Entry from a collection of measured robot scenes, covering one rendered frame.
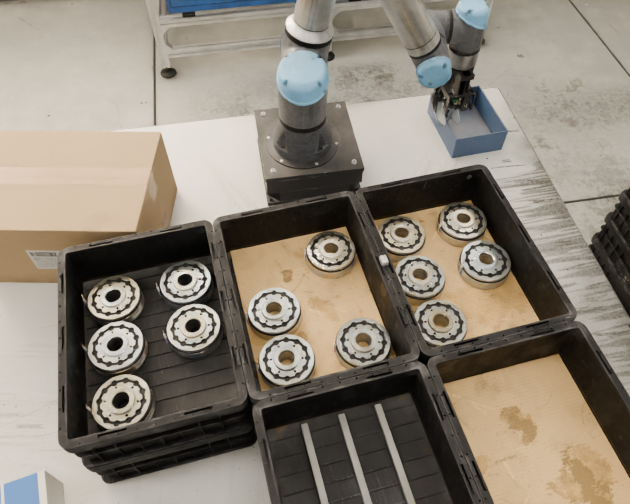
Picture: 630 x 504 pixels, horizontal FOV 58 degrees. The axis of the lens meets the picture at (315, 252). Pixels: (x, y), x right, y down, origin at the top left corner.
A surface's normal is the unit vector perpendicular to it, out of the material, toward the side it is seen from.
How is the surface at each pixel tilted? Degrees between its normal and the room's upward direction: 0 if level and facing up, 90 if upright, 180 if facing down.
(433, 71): 92
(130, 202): 0
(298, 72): 10
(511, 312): 0
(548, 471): 0
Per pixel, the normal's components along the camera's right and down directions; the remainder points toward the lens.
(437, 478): 0.00, -0.58
